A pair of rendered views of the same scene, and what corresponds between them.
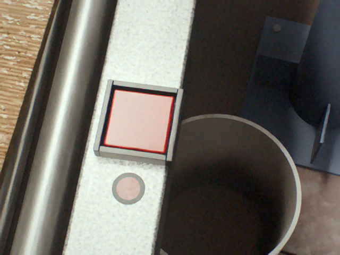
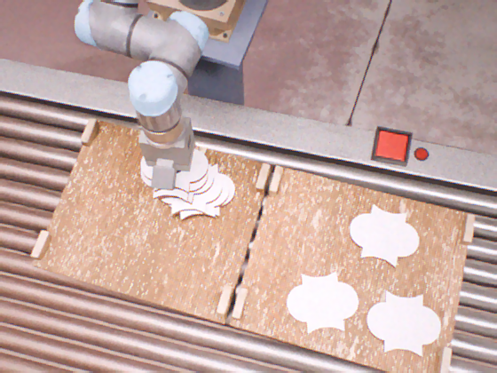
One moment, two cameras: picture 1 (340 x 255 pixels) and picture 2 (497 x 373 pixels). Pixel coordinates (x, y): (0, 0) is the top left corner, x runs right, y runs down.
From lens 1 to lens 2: 106 cm
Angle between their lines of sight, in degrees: 28
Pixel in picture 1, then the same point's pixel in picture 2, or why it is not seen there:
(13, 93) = (379, 196)
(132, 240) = (445, 153)
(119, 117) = (390, 153)
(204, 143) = not seen: hidden behind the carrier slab
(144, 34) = (343, 144)
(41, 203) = (429, 188)
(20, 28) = (344, 194)
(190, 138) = not seen: hidden behind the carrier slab
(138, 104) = (384, 145)
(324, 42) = not seen: hidden behind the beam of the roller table
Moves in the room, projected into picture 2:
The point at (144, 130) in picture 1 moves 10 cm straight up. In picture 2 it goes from (397, 143) to (407, 120)
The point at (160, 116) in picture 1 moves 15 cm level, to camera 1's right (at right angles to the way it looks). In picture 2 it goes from (390, 136) to (384, 76)
